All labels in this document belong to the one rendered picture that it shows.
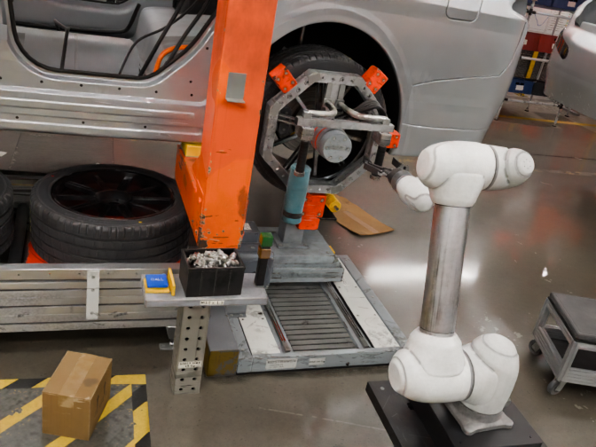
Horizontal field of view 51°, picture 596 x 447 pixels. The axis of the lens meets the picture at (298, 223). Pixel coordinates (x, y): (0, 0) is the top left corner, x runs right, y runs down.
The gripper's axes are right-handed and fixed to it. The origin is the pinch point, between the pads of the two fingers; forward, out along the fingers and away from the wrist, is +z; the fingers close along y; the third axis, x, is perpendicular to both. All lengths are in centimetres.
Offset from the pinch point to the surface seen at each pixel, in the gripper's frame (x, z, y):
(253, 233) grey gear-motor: -41, 10, -46
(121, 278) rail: -50, -11, -102
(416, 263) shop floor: -83, 55, 70
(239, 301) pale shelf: -39, -43, -64
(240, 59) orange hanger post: 40, -21, -70
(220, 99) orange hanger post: 26, -21, -75
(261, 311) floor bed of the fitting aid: -75, 1, -39
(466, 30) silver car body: 52, 31, 44
